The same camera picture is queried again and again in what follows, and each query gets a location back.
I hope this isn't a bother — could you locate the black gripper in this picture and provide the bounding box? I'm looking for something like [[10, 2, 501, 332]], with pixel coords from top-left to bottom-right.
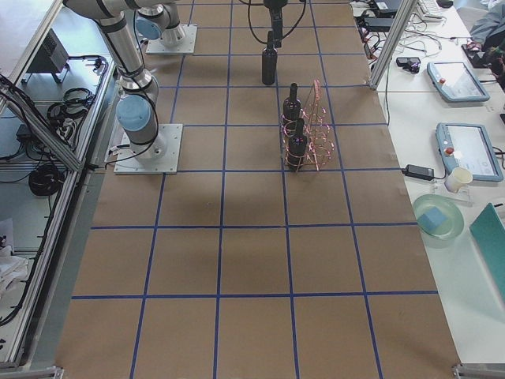
[[263, 0, 287, 34]]

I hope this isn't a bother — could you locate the dark wine bottle carried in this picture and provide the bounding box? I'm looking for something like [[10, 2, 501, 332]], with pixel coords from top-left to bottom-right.
[[261, 30, 278, 85]]

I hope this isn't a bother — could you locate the dark wine bottle in basket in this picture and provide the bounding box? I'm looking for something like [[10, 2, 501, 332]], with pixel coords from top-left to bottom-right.
[[286, 118, 308, 171]]

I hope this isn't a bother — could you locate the teach pendant tablet far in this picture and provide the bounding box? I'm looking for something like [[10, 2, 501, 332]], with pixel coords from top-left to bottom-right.
[[426, 62, 490, 103]]

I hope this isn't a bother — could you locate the teach pendant tablet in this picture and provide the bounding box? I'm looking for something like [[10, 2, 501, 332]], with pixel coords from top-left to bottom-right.
[[426, 62, 490, 103], [435, 122, 503, 182]]

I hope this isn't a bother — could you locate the black power adapter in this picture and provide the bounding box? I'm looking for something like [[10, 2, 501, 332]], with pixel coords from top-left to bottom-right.
[[402, 164, 435, 181]]

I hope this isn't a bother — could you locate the teach pendant tablet near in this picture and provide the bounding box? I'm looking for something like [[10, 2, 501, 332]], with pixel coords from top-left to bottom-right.
[[435, 122, 503, 182]]

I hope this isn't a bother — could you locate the white paper cup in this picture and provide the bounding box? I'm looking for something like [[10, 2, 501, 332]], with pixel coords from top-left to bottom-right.
[[444, 167, 473, 193]]

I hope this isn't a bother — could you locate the green glass bowl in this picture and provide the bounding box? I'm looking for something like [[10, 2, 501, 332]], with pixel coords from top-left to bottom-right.
[[413, 194, 465, 240]]

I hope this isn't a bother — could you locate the blue foam cube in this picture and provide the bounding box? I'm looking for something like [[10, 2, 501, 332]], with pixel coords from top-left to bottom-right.
[[417, 207, 447, 233]]

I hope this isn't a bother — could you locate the teal board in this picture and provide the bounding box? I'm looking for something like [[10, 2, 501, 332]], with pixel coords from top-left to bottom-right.
[[469, 203, 504, 302]]

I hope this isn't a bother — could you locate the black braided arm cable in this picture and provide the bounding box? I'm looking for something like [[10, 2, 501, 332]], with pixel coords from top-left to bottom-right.
[[246, 0, 309, 45]]

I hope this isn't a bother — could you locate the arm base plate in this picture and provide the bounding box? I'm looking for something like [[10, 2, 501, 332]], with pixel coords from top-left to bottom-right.
[[114, 124, 183, 174], [146, 24, 197, 55]]

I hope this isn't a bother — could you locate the aluminium frame post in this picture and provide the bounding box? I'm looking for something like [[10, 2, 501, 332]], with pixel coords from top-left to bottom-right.
[[368, 0, 417, 90]]

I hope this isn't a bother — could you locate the copper wire wine basket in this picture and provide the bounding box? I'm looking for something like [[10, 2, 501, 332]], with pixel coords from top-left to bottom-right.
[[281, 80, 335, 172]]

